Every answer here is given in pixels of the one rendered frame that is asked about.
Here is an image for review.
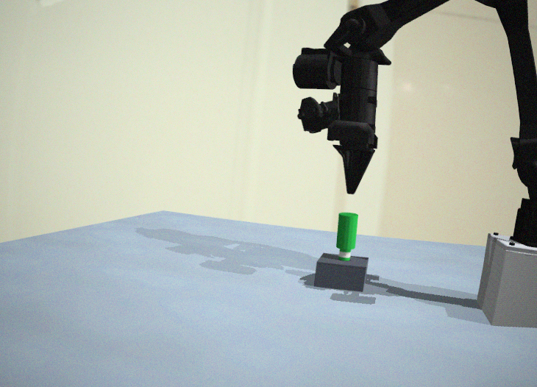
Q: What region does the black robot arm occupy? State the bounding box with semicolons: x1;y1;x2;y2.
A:
293;0;537;248

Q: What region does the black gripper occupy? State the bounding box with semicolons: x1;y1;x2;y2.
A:
327;88;377;194

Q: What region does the green marker cap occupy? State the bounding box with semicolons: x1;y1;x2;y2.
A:
336;212;358;250

